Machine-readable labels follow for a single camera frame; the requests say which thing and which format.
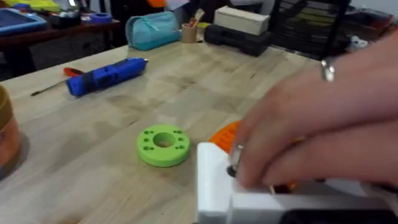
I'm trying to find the blue flat tray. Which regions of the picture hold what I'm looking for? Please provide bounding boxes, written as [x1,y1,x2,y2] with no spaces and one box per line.
[0,7,47,37]

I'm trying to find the white orange left gripper right finger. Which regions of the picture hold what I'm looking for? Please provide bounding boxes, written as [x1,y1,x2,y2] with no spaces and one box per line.
[323,178,398,203]

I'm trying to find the orange and yellow tub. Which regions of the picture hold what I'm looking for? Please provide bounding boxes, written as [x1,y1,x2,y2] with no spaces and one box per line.
[0,84,22,175]

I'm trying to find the blue tape roll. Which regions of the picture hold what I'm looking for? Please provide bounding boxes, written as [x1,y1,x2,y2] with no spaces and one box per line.
[89,12,113,24]

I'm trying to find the small red-handled screwdriver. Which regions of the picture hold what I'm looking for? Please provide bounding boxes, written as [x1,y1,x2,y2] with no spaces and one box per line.
[30,67,85,96]

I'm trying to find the person's hand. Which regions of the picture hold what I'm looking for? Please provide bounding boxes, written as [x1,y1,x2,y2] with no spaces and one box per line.
[230,29,398,191]

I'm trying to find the black plastic tool case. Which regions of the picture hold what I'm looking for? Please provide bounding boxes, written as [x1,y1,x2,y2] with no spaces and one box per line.
[203,24,273,58]

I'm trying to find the silver bracelet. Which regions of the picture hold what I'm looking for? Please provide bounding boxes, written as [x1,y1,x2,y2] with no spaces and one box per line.
[320,57,337,83]

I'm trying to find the black wire rack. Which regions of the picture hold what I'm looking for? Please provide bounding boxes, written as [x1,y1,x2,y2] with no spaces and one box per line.
[269,0,354,60]

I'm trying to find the yellow flat board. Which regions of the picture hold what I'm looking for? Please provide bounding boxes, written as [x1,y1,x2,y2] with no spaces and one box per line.
[3,0,62,13]

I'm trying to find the silver finger ring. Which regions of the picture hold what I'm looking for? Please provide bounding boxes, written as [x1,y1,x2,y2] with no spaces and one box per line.
[229,144,245,179]

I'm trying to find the green disc with holes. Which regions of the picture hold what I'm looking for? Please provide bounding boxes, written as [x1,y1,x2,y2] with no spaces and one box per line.
[136,124,191,168]

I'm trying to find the blue electric screwdriver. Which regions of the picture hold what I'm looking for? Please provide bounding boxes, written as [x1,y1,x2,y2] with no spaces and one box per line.
[65,57,149,96]

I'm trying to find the teal zip bag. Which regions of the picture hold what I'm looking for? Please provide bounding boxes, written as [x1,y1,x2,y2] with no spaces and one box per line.
[125,11,182,52]

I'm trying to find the brown cardboard tape roll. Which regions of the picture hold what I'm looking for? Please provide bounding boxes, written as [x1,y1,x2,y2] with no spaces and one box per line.
[181,22,198,44]

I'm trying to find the dark brown side table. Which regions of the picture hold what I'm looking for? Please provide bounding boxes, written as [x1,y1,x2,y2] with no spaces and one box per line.
[0,19,121,79]

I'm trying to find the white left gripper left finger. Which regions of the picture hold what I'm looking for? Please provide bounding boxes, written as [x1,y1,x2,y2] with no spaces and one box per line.
[193,141,238,224]

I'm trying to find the orange ribbed wedge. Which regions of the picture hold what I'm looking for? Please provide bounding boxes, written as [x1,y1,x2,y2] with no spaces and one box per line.
[208,120,242,155]

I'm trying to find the white cardboard box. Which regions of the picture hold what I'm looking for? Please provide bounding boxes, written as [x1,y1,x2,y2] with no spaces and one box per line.
[213,5,271,37]

